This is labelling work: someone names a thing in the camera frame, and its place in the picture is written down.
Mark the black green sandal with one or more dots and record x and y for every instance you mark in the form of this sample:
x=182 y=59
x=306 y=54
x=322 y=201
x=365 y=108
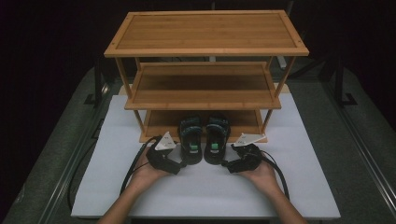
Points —
x=216 y=137
x=190 y=137

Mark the metal table rail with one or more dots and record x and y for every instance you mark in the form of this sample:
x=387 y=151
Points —
x=73 y=155
x=361 y=146

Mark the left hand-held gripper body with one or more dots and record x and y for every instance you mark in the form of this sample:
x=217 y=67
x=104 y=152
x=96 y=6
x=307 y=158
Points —
x=160 y=157

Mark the black metal stand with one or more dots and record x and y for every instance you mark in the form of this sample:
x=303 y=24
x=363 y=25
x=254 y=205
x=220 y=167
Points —
x=98 y=84
x=340 y=84

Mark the white table mat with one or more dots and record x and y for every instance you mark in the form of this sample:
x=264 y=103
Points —
x=205 y=193

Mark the person's right hand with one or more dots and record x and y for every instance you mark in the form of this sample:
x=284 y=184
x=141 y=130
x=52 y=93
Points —
x=263 y=179

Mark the wooden three-tier shoe rack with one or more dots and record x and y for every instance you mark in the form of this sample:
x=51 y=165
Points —
x=205 y=31

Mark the person's left hand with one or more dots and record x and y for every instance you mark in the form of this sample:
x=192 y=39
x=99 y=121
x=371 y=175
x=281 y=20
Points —
x=144 y=175

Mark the tan wooden board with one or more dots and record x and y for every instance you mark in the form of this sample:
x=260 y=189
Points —
x=123 y=90

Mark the white stand leg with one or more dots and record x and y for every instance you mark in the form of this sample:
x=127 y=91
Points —
x=281 y=62

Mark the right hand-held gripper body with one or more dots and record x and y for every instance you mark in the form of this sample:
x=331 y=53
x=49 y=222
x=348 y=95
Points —
x=247 y=158

